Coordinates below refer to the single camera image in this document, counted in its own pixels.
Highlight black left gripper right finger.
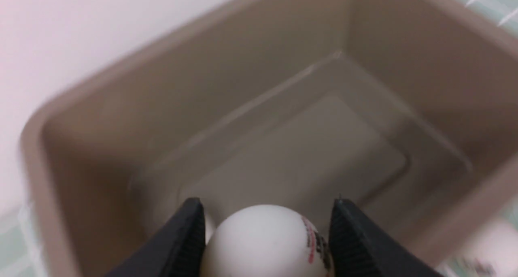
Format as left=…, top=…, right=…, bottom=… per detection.
left=329, top=199, right=441, bottom=277

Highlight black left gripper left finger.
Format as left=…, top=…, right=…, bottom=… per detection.
left=106, top=198, right=206, bottom=277

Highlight white ping-pong ball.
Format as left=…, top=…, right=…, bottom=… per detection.
left=200, top=205, right=335, bottom=277

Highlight olive green plastic bin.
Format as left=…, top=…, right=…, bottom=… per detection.
left=21, top=0, right=518, bottom=277

